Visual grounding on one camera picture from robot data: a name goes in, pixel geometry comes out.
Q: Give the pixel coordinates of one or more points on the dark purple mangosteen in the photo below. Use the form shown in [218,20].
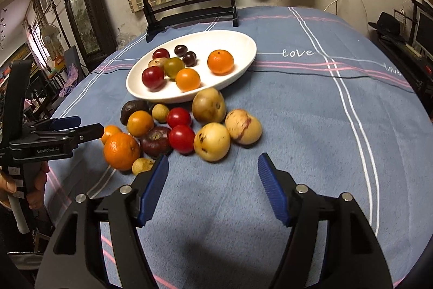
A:
[156,141]

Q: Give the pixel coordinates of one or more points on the dark brown passion fruit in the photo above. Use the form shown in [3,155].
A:
[130,109]

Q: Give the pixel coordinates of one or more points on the blue checked tablecloth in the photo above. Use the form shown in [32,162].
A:
[338,174]

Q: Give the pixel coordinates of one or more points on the small tan fruit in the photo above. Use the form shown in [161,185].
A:
[156,63]

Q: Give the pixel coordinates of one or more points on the standing electric fan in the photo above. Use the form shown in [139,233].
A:
[50,36]

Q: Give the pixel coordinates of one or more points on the black hat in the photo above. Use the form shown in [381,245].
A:
[387,25]

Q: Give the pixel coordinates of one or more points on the large dark red plum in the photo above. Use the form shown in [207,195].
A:
[153,78]

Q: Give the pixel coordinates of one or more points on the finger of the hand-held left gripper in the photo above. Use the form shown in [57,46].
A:
[66,121]
[86,133]

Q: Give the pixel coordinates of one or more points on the smooth orange fruit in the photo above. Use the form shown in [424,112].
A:
[188,79]

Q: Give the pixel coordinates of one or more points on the pale yellow spotted fruit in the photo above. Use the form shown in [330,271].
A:
[211,141]

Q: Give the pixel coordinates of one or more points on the small orange kumquat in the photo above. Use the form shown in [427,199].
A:
[111,131]
[140,123]

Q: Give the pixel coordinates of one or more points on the yellow-brown round fruit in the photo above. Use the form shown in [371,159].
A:
[209,105]

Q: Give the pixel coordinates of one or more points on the red cherry tomato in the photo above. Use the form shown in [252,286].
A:
[179,117]
[181,139]

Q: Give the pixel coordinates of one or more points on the white oval plate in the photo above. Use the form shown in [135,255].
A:
[233,48]

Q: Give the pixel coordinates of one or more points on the pale fruit with red stripe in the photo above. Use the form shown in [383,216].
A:
[243,126]

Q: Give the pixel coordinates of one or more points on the purple cloth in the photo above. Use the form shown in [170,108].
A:
[71,77]

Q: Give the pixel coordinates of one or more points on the green orange tomato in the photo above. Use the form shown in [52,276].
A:
[174,67]

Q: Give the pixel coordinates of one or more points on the small red plum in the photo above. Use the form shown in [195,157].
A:
[161,53]

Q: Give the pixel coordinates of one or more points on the dark purple cherry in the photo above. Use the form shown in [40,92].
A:
[181,49]
[189,58]

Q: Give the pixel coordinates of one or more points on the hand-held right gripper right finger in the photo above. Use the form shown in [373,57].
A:
[272,194]

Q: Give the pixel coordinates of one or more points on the small yellow-green longan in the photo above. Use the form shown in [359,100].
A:
[160,113]
[142,165]

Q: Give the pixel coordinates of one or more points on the black computer desk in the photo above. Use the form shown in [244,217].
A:
[406,62]

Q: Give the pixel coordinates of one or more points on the dark wooden framed painting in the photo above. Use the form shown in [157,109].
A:
[81,14]

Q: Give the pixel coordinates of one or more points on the computer monitor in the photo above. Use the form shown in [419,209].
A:
[426,35]

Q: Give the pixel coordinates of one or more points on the person's left hand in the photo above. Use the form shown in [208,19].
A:
[39,187]

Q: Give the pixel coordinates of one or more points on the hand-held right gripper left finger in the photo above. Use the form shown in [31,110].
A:
[154,187]

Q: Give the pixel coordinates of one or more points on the large stemmed orange mandarin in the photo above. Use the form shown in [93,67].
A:
[220,61]

